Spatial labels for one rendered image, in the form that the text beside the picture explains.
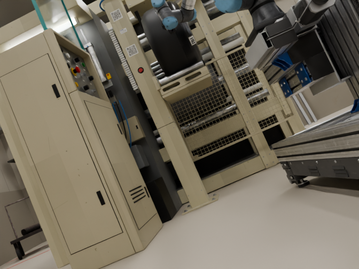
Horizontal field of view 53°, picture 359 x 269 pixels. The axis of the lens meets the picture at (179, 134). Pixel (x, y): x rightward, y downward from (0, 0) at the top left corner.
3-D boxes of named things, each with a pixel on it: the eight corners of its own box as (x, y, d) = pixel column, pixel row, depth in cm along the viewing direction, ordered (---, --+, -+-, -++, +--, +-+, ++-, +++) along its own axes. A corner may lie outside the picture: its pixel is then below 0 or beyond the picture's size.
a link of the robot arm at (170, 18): (185, 19, 199) (176, 4, 201) (169, 22, 193) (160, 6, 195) (180, 29, 205) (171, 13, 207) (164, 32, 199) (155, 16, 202)
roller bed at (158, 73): (152, 100, 299) (138, 68, 301) (156, 102, 314) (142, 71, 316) (174, 90, 297) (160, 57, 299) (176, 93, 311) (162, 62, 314)
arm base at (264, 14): (291, 12, 154) (281, -8, 155) (259, 26, 154) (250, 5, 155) (281, 26, 169) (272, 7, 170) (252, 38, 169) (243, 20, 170)
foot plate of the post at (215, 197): (182, 215, 247) (180, 212, 247) (186, 208, 273) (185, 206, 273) (218, 199, 244) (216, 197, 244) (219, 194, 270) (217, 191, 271)
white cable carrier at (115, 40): (133, 90, 262) (108, 32, 266) (135, 91, 267) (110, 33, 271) (139, 87, 261) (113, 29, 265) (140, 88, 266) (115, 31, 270)
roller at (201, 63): (157, 82, 250) (157, 79, 254) (160, 87, 253) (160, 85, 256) (203, 61, 246) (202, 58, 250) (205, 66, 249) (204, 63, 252)
